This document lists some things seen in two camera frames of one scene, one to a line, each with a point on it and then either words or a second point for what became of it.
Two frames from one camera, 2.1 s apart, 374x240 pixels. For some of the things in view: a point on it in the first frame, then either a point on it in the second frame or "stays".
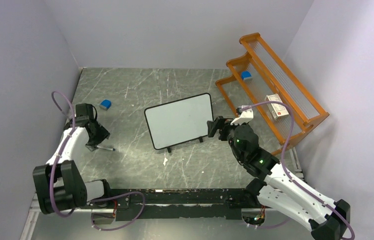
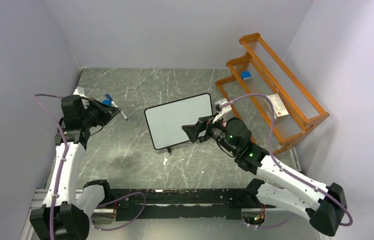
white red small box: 278,111 stays
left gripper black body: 100,134 → 96,113
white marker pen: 107,148 → 121,112
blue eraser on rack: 246,75 stays
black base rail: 171,204 stays
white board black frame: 176,122 stays
